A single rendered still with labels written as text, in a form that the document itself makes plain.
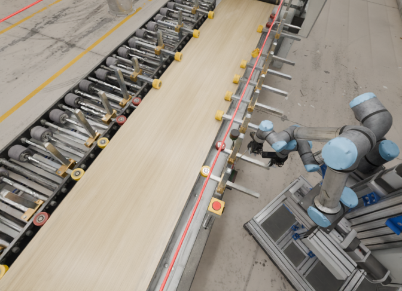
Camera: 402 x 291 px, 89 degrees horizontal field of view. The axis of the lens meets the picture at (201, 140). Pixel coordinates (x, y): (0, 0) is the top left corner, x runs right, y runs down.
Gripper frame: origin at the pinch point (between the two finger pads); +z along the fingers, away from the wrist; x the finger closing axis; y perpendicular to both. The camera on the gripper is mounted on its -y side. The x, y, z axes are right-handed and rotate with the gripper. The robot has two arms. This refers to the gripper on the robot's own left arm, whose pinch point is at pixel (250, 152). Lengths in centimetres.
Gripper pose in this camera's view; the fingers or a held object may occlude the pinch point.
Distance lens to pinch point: 153.4
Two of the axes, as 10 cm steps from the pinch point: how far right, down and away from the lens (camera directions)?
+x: 10.0, 0.6, 0.4
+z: -0.7, 5.6, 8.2
